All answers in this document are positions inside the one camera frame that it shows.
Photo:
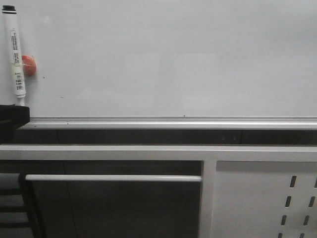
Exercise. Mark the white perforated metal panel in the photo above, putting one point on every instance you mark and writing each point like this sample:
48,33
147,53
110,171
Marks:
265,200

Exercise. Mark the white whiteboard marker pen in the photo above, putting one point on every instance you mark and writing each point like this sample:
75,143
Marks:
11,30

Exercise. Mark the white horizontal rail bar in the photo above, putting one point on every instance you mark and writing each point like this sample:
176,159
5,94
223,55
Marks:
163,178

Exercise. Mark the white metal stand frame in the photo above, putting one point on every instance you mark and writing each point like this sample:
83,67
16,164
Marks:
208,155

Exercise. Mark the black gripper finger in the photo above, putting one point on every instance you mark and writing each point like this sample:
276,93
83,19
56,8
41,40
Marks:
12,117

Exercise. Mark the white whiteboard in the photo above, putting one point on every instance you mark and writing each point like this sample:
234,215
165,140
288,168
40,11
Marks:
248,64

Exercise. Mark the red round magnet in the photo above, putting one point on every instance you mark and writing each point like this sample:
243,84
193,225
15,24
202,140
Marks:
29,66

